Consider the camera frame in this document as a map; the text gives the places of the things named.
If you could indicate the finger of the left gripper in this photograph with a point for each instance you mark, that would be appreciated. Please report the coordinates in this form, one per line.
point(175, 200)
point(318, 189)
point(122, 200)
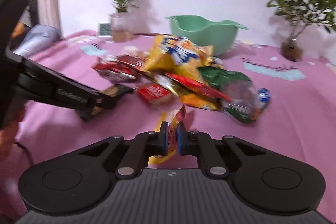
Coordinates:
point(111, 97)

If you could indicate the yellow pink snack packet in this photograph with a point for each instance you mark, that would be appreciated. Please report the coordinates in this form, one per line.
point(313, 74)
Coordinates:
point(172, 118)

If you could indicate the white digital clock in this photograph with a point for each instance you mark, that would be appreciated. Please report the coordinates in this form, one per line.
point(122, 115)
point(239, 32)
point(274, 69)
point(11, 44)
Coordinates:
point(104, 29)

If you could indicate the green clear snack packet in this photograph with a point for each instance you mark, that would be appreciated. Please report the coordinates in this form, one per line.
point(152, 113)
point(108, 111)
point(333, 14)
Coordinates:
point(244, 105)

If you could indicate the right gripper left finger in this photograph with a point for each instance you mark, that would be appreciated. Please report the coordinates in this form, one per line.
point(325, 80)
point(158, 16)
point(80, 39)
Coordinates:
point(141, 148)

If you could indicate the yellow blue snack bag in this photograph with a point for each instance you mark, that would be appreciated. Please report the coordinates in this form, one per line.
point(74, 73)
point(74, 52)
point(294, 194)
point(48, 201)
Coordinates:
point(178, 55)

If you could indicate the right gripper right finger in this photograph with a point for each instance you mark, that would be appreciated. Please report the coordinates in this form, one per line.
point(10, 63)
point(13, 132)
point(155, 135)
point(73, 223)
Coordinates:
point(201, 146)

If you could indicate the long bright red snack bar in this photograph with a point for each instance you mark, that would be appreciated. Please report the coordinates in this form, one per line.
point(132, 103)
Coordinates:
point(198, 87)

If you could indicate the plant in glass vase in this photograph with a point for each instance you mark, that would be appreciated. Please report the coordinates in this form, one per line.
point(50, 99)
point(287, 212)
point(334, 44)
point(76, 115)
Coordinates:
point(301, 14)

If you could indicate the grey pillow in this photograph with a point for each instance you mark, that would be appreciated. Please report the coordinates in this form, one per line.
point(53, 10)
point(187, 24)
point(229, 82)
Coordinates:
point(39, 38)

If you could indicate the small red snack packet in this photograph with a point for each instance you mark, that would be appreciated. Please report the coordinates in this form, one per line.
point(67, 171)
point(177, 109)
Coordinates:
point(154, 95)

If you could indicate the green plastic bowl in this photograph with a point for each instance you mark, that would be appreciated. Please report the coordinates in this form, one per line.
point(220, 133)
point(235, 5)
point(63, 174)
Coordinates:
point(202, 32)

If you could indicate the small blue wrapped candy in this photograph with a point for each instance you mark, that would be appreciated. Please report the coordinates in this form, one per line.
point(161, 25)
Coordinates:
point(264, 98)

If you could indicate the red white floral snack bag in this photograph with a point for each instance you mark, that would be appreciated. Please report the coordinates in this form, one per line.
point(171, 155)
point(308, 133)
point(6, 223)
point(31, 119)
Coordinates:
point(109, 68)

